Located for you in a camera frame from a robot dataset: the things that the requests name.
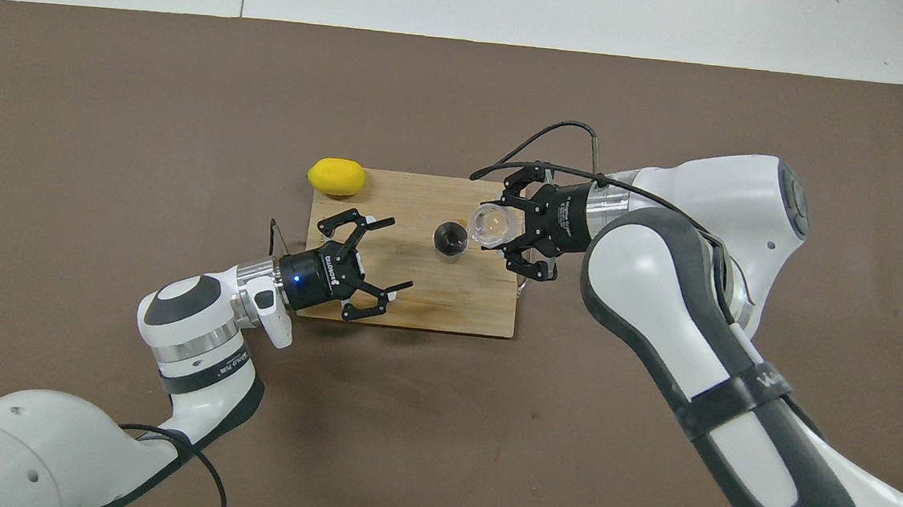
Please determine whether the wooden cutting board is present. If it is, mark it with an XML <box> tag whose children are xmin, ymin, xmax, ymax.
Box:
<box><xmin>296</xmin><ymin>164</ymin><xmax>540</xmax><ymax>341</ymax></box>

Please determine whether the brown table mat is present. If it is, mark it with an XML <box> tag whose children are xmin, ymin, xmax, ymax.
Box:
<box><xmin>0</xmin><ymin>0</ymin><xmax>903</xmax><ymax>507</ymax></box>

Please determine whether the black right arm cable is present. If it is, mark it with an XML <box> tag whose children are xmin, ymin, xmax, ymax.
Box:
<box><xmin>465</xmin><ymin>112</ymin><xmax>736</xmax><ymax>251</ymax></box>

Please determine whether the yellow lemon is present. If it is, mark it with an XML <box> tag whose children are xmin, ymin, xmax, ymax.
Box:
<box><xmin>305</xmin><ymin>156</ymin><xmax>369</xmax><ymax>200</ymax></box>

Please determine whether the clear glass cup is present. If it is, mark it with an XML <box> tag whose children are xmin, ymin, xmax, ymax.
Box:
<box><xmin>467</xmin><ymin>198</ymin><xmax>525</xmax><ymax>251</ymax></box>

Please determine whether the dark-based glass cup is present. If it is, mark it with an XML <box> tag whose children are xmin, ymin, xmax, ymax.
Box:
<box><xmin>430</xmin><ymin>220</ymin><xmax>471</xmax><ymax>266</ymax></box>

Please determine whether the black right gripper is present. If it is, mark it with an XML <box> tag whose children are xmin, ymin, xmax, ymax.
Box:
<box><xmin>492</xmin><ymin>158</ymin><xmax>596</xmax><ymax>285</ymax></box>

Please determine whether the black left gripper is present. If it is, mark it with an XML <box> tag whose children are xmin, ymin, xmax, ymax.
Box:
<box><xmin>273</xmin><ymin>202</ymin><xmax>421</xmax><ymax>328</ymax></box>

